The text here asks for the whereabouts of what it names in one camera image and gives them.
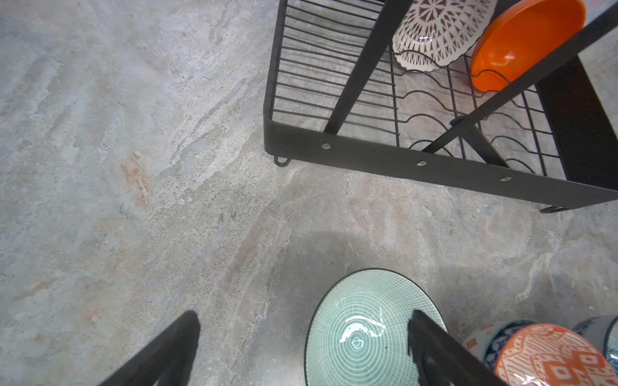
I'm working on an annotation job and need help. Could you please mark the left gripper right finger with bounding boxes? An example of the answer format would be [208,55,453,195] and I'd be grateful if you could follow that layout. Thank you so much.
[407,310,506,386]

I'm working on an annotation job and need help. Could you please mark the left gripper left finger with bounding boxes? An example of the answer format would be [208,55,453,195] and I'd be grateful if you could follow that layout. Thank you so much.
[102,310,201,385]

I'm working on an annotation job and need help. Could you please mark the mint green ribbed bowl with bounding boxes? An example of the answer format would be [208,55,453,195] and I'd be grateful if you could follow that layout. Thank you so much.
[304,269,446,385]

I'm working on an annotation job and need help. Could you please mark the white patterned lattice bowl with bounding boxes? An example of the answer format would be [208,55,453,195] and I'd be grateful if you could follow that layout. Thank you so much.
[392,0,497,72]

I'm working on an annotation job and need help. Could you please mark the orange plastic bowl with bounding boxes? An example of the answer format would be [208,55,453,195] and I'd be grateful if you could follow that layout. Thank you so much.
[471,0,587,93]

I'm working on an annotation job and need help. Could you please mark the red orange patterned bowl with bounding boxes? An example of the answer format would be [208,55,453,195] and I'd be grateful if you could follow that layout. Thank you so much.
[462,320,618,386]

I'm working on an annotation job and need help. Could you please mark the blue white floral bowl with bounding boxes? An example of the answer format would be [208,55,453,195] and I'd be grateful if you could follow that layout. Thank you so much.
[572,315,617,374]

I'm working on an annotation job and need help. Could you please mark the black wire dish rack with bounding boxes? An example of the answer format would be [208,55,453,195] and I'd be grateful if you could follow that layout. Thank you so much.
[264,1,617,213]

